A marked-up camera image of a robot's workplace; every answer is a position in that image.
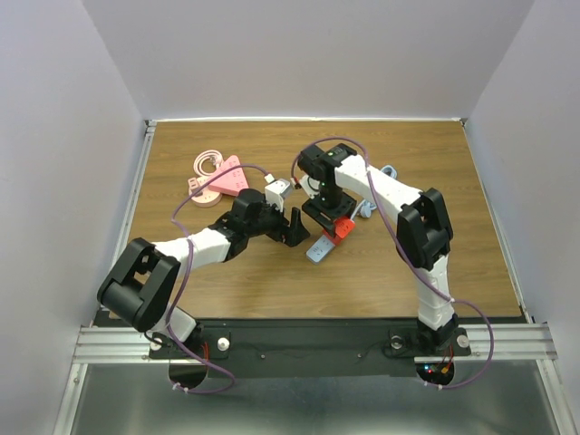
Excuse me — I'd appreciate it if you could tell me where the purple cable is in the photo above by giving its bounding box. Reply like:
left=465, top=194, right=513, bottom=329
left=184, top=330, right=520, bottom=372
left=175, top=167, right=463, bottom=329
left=169, top=163, right=237, bottom=395
left=289, top=137, right=495, bottom=391

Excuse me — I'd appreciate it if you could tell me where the pink triangular power strip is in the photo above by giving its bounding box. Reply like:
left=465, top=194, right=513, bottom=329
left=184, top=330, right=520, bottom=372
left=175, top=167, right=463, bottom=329
left=208, top=155, right=249, bottom=197

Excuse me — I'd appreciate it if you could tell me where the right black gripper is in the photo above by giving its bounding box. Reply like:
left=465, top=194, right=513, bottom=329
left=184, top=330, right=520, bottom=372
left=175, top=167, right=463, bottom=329
left=303, top=184, right=357, bottom=236

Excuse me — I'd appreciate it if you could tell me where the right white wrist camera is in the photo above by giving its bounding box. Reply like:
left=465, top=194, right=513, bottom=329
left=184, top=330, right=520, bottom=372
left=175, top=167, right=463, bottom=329
left=291, top=174, right=320, bottom=198

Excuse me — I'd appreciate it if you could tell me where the red cube socket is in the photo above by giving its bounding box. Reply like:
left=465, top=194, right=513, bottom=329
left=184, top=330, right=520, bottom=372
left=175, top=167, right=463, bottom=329
left=334, top=217, right=355, bottom=243

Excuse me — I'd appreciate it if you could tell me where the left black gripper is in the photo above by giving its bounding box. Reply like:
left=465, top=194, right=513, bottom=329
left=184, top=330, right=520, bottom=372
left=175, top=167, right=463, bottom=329
left=246, top=195, right=309, bottom=247

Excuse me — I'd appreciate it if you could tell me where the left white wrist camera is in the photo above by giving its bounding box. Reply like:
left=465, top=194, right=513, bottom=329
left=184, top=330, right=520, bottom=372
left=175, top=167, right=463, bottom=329
left=264, top=174, right=293, bottom=213

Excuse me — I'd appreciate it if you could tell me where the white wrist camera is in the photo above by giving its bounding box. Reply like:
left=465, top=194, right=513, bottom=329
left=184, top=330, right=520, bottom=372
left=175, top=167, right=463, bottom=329
left=264, top=174, right=293, bottom=213
left=291, top=174, right=320, bottom=198

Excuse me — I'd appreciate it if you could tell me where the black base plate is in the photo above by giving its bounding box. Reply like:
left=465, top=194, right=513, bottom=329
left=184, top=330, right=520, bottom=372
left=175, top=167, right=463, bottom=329
left=149, top=316, right=472, bottom=380

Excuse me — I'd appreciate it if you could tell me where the aluminium rail frame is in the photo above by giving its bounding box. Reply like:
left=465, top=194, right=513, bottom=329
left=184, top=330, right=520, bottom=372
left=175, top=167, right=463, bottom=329
left=55, top=120, right=558, bottom=434

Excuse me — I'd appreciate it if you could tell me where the blue power strip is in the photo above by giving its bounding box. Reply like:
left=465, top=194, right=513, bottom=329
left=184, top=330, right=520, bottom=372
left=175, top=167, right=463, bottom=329
left=305, top=234, right=336, bottom=265

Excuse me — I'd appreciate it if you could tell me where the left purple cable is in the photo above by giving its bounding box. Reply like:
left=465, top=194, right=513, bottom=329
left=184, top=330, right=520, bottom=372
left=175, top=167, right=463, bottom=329
left=169, top=163, right=237, bottom=395

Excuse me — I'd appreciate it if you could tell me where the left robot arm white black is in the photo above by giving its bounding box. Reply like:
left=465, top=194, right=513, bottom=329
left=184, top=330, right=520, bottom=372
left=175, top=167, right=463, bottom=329
left=97, top=188, right=310, bottom=357

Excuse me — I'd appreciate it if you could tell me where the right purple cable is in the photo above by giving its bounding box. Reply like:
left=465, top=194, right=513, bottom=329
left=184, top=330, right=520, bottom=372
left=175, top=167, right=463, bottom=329
left=289, top=137, right=495, bottom=391

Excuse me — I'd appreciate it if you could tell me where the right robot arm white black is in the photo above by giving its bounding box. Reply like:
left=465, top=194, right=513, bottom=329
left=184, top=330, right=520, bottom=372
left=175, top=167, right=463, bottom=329
left=291, top=138, right=459, bottom=353

